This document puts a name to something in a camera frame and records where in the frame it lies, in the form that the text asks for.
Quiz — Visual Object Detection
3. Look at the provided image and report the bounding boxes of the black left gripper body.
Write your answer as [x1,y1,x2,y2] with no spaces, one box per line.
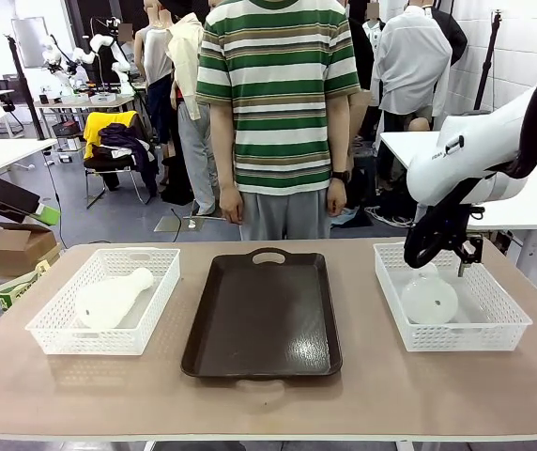
[0,175,40,225]

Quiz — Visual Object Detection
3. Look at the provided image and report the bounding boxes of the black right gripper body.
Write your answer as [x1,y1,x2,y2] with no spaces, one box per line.
[423,199,485,264]

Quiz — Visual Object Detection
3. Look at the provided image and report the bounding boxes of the white plastic conical flask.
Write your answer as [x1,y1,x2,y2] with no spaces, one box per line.
[400,261,460,325]
[74,266,155,330]

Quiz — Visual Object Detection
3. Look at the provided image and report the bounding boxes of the person's right forearm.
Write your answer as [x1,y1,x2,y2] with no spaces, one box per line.
[208,101,238,189]

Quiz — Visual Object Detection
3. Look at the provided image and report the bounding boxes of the person's left forearm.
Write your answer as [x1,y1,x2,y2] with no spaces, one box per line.
[325,91,350,176]

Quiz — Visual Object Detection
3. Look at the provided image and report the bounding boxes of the person's left hand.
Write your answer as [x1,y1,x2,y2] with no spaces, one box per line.
[326,179,349,219]

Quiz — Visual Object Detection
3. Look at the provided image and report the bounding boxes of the person's right hand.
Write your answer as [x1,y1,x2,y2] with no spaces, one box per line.
[219,184,246,226]

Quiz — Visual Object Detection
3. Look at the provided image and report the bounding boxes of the brown cardboard box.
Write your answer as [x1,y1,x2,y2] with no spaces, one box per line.
[0,222,62,278]

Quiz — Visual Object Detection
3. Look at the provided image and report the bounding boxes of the white perforated plastic basket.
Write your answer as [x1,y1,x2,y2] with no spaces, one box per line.
[24,247,182,356]
[373,241,533,353]

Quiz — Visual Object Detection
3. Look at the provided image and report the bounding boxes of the green and white carton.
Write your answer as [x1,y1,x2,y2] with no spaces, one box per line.
[0,259,53,312]

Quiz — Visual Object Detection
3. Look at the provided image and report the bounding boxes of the chair piled with clothes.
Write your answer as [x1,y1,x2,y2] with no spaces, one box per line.
[82,110,160,209]

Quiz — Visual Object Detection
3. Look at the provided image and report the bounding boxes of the black light stand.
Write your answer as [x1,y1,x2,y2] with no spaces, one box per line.
[4,33,48,142]

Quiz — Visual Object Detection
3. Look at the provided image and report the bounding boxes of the grey floor plate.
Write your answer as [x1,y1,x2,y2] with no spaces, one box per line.
[153,214,195,234]

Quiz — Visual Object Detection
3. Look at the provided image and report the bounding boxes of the whiteboard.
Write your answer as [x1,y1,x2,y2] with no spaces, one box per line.
[10,16,50,69]

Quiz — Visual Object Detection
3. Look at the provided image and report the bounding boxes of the black tripod stand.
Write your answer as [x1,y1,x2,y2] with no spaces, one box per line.
[473,8,505,114]

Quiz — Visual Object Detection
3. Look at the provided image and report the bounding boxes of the grey trousers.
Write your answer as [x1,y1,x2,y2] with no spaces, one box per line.
[238,189,333,241]

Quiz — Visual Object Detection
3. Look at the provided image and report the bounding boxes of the mannequin in white tank top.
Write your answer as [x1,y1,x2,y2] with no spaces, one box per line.
[133,0,176,159]

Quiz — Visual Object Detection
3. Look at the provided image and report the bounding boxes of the black hanging jacket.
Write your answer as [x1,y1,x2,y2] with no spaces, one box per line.
[431,8,468,68]

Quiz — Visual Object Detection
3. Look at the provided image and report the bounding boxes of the dark brown serving tray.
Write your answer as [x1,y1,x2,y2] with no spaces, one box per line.
[179,247,344,379]

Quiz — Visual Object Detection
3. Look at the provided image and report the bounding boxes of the mannequin in cream jacket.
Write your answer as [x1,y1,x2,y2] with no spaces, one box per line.
[163,10,206,122]

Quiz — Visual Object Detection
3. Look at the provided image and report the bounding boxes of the green striped t-shirt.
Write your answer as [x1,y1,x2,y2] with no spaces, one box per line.
[195,0,361,196]

